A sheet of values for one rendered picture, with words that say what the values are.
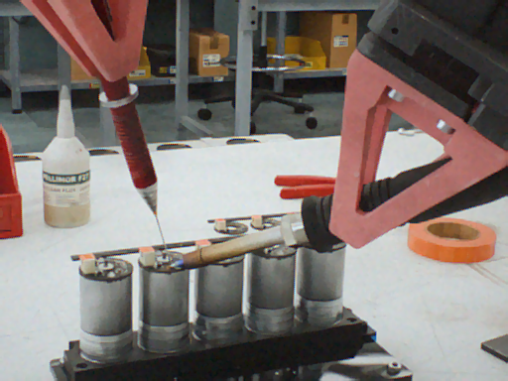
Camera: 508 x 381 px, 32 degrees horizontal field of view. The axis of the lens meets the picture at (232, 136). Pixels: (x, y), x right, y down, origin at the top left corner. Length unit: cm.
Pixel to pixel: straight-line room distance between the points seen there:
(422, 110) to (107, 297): 17
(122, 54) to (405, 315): 25
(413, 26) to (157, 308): 19
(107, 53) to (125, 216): 33
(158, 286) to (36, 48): 446
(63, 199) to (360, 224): 32
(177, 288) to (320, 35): 469
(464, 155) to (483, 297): 25
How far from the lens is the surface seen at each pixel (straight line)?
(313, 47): 509
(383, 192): 36
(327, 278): 45
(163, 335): 42
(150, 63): 470
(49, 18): 36
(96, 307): 41
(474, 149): 32
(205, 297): 43
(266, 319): 44
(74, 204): 64
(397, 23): 30
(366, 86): 33
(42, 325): 51
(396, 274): 58
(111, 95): 37
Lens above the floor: 97
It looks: 14 degrees down
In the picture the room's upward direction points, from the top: 2 degrees clockwise
